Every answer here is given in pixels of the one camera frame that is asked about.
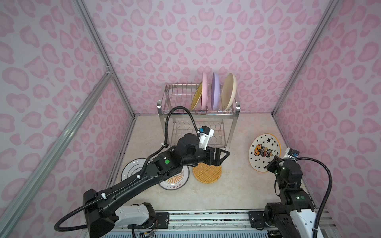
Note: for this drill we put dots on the stainless steel dish rack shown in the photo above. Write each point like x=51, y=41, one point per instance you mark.
x=222, y=122

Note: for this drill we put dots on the aluminium frame profile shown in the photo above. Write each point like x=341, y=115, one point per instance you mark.
x=49, y=66
x=332, y=7

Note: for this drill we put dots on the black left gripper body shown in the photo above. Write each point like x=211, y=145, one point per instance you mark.
x=211, y=156

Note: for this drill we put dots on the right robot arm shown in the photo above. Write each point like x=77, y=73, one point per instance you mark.
x=291, y=199

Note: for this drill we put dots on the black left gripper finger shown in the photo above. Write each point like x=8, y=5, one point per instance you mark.
x=220, y=159
x=221, y=153

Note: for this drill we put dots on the white star cartoon plate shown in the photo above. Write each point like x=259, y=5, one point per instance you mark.
x=262, y=151

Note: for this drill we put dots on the cream beige plate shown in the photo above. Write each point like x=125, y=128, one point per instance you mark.
x=228, y=92

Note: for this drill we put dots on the white plate black rim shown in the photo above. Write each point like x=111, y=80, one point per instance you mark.
x=132, y=168

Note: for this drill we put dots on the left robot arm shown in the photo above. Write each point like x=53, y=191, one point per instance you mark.
x=102, y=205

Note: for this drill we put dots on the green yellow woven plate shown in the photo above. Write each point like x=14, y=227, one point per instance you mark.
x=196, y=98

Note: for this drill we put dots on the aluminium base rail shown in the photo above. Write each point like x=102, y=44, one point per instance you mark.
x=241, y=223

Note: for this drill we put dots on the purple plate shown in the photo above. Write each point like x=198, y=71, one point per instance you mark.
x=215, y=91

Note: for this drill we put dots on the aluminium frame profile right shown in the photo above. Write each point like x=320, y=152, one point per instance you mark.
x=332, y=7

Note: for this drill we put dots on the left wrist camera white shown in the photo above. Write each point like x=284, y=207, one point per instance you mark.
x=205, y=134

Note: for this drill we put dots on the pink plate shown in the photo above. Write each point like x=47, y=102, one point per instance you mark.
x=204, y=96

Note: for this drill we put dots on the white plate orange sunburst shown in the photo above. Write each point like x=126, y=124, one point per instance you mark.
x=177, y=181

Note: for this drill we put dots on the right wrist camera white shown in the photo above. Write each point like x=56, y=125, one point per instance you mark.
x=291, y=153

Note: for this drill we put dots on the orange woven pattern plate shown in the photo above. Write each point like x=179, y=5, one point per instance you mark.
x=207, y=174

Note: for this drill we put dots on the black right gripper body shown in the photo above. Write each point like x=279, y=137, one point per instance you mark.
x=274, y=162

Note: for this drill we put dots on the aluminium frame profile left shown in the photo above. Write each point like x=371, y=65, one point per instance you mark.
x=49, y=66

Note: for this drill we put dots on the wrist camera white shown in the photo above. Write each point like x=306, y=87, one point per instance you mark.
x=205, y=134
x=291, y=153

